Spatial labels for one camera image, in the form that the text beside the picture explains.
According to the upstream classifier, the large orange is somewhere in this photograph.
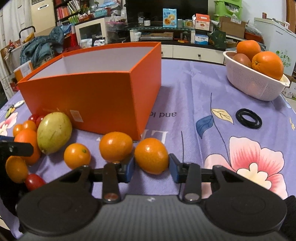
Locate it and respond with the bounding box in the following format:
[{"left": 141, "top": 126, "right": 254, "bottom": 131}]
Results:
[{"left": 14, "top": 129, "right": 41, "bottom": 166}]

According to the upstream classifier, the small orange kumquat front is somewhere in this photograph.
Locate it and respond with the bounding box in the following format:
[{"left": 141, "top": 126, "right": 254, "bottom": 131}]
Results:
[{"left": 5, "top": 156, "right": 29, "bottom": 183}]

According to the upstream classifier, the red cherry tomato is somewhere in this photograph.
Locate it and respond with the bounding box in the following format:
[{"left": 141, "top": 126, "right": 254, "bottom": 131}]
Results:
[
  {"left": 28, "top": 114, "right": 39, "bottom": 123},
  {"left": 36, "top": 115, "right": 45, "bottom": 127},
  {"left": 25, "top": 174, "right": 46, "bottom": 191}
]

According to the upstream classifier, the red cherry tomato front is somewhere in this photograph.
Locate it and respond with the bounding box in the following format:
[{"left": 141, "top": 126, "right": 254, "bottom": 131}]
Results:
[{"left": 25, "top": 174, "right": 46, "bottom": 191}]

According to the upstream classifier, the purple floral tablecloth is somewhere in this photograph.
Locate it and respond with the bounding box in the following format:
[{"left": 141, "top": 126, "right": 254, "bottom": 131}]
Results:
[{"left": 1, "top": 60, "right": 295, "bottom": 240}]

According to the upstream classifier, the orange cardboard box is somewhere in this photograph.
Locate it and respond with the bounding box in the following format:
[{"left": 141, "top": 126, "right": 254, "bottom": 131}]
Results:
[{"left": 18, "top": 42, "right": 162, "bottom": 141}]

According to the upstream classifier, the blue jacket pile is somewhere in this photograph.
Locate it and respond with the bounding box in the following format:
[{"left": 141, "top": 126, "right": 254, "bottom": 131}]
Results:
[{"left": 20, "top": 27, "right": 64, "bottom": 68}]

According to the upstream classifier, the white plastic basket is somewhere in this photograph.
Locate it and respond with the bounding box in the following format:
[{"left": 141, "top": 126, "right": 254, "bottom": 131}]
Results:
[{"left": 223, "top": 51, "right": 290, "bottom": 101}]

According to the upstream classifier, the brown kiwi in basket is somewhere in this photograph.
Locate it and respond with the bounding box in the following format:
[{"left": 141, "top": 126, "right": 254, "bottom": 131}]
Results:
[{"left": 232, "top": 53, "right": 252, "bottom": 68}]

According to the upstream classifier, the orange in basket front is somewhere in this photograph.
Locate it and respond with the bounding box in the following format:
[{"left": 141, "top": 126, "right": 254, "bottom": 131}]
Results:
[{"left": 252, "top": 51, "right": 284, "bottom": 80}]

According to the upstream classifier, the orange in basket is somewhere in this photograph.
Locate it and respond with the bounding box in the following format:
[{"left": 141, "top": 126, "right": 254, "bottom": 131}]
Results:
[
  {"left": 252, "top": 51, "right": 284, "bottom": 80},
  {"left": 236, "top": 40, "right": 261, "bottom": 61}
]

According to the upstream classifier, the white air conditioner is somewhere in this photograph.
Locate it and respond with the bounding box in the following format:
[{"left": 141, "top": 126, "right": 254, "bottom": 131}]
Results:
[{"left": 31, "top": 0, "right": 56, "bottom": 36}]

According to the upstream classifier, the orange in basket back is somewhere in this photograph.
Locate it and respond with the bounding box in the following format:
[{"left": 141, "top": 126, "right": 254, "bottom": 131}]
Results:
[{"left": 236, "top": 40, "right": 261, "bottom": 61}]

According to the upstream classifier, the white small cabinet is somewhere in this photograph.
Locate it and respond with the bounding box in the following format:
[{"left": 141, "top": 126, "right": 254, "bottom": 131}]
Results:
[{"left": 75, "top": 17, "right": 110, "bottom": 48}]

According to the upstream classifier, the blue snack bag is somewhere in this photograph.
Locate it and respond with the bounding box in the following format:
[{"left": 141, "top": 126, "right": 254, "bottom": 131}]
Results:
[{"left": 163, "top": 8, "right": 177, "bottom": 28}]

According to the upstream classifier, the white freezer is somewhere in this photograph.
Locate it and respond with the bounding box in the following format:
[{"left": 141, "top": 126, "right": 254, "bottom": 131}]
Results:
[{"left": 254, "top": 18, "right": 295, "bottom": 76}]

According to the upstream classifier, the black television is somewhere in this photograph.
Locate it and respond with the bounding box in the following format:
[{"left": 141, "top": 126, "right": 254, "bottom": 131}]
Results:
[{"left": 125, "top": 0, "right": 209, "bottom": 24}]

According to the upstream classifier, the green plastic shelf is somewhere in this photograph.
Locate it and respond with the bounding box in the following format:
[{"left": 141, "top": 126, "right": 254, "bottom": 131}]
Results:
[{"left": 214, "top": 0, "right": 242, "bottom": 22}]

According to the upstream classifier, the black rubber ring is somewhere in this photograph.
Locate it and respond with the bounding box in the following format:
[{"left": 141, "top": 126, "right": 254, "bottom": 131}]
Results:
[{"left": 235, "top": 108, "right": 263, "bottom": 130}]

